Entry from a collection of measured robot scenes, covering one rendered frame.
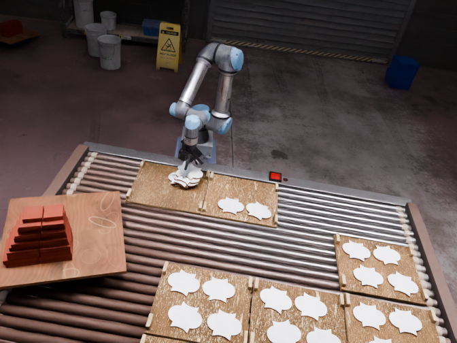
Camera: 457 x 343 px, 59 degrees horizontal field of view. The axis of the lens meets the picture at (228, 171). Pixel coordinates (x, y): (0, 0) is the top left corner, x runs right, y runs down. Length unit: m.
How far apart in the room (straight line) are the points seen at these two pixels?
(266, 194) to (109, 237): 0.94
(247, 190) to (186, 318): 0.89
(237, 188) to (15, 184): 2.16
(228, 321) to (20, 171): 2.72
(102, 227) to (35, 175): 2.06
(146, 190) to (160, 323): 0.80
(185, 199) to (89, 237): 0.59
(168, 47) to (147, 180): 3.47
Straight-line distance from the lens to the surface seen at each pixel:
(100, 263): 1.81
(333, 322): 1.91
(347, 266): 2.13
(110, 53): 5.56
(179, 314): 1.77
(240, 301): 1.84
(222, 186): 2.33
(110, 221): 1.96
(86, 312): 1.83
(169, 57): 5.62
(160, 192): 2.26
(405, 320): 2.05
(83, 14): 6.50
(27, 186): 3.83
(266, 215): 2.20
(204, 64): 2.32
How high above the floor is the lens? 2.46
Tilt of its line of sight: 38 degrees down
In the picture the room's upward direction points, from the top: 10 degrees clockwise
